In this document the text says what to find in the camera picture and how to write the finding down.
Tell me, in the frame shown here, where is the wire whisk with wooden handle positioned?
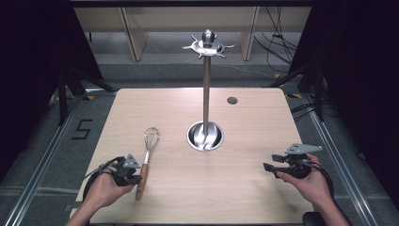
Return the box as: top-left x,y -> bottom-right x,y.
135,126 -> 162,202

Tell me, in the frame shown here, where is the black floor cables bundle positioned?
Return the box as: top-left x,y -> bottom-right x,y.
253,6 -> 299,66

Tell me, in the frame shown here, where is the dark curtain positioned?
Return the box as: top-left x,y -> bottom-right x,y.
287,0 -> 399,205
0,0 -> 104,185

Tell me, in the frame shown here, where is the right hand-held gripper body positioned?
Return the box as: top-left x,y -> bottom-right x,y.
271,142 -> 324,181

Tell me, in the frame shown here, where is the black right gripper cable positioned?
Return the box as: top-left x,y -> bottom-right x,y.
300,159 -> 336,202

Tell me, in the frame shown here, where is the person's right hand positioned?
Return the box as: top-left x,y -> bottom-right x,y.
277,153 -> 334,209

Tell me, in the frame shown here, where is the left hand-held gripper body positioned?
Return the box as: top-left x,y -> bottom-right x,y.
107,153 -> 142,186

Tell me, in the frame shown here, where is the black metal stand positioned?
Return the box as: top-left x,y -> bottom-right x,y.
263,61 -> 326,122
56,66 -> 118,127

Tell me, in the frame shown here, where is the person's left hand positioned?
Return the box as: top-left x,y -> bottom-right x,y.
82,169 -> 136,212

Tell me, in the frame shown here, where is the steel utensil rack stand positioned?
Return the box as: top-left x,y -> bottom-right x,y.
183,28 -> 235,153

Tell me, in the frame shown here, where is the aluminium floor rail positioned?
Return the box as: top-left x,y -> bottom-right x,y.
2,95 -> 83,226
301,93 -> 381,226

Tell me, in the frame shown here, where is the black chair seat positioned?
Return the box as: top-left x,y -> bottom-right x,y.
301,211 -> 327,226

